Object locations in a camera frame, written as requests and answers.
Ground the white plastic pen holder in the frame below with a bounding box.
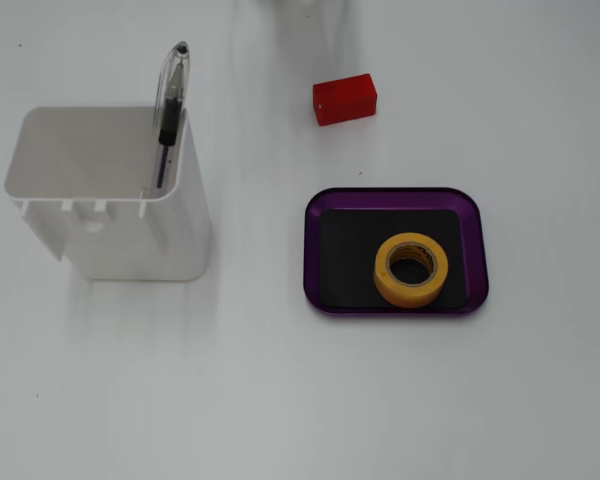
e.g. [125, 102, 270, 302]
[3, 105, 214, 282]

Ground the purple metal tray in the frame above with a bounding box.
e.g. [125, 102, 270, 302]
[303, 187, 490, 316]

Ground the clear black ballpoint pen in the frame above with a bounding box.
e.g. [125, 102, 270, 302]
[152, 41, 191, 190]

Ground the red textured block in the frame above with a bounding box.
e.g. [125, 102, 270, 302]
[312, 73, 379, 127]

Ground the yellow masking tape roll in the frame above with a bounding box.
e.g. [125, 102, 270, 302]
[373, 232, 450, 309]

